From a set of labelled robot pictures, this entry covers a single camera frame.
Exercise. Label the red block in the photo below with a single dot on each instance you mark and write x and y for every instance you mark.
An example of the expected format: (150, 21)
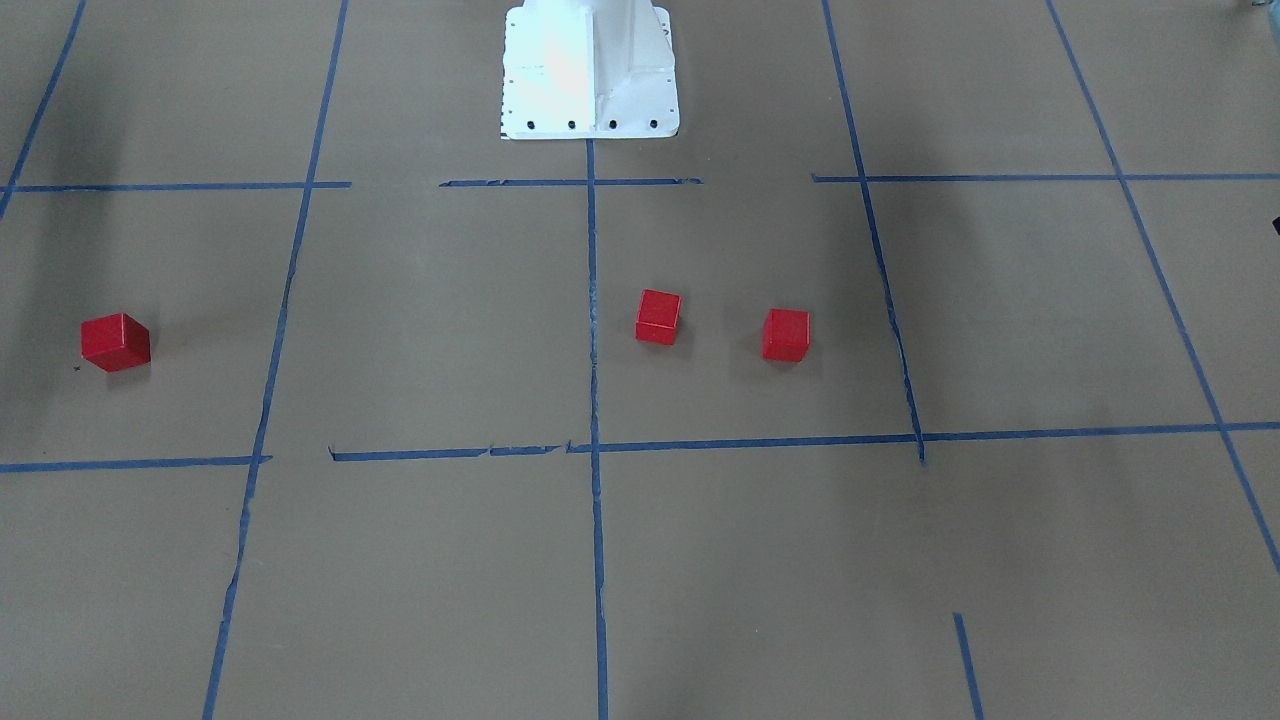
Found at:
(657, 317)
(786, 335)

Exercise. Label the white pedestal column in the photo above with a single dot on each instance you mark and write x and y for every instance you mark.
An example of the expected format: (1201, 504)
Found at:
(588, 69)

